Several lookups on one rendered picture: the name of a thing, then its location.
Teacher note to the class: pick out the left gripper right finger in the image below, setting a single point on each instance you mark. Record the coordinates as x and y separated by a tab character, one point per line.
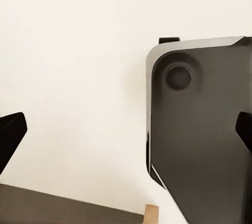
244	128

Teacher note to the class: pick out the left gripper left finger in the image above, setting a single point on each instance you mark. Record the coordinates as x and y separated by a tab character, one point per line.
12	130

